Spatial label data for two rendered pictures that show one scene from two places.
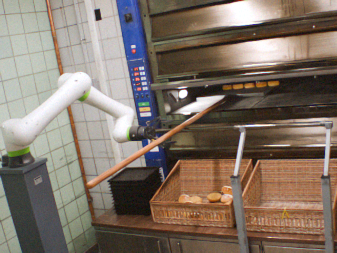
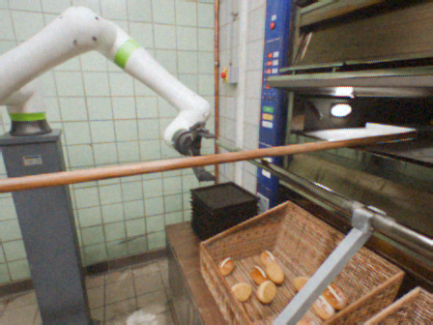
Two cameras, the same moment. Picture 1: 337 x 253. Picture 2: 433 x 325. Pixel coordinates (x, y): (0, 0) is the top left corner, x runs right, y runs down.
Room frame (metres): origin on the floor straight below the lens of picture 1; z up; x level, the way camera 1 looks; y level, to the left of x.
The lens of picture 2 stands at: (1.86, -0.45, 1.39)
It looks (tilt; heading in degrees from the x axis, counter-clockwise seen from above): 17 degrees down; 38
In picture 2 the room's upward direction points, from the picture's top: straight up
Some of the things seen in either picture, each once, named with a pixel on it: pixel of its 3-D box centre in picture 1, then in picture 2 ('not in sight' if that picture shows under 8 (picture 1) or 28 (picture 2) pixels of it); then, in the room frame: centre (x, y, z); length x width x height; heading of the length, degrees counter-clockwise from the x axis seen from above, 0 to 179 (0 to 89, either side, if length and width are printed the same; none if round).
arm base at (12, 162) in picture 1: (13, 158); (32, 124); (2.28, 0.87, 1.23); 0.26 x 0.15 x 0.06; 63
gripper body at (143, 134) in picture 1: (147, 133); (191, 146); (2.49, 0.12, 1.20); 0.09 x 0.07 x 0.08; 60
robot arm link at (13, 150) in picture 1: (16, 136); (21, 95); (2.24, 0.82, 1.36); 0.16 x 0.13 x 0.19; 35
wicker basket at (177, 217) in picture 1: (203, 190); (281, 271); (2.67, -0.15, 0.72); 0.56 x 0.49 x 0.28; 60
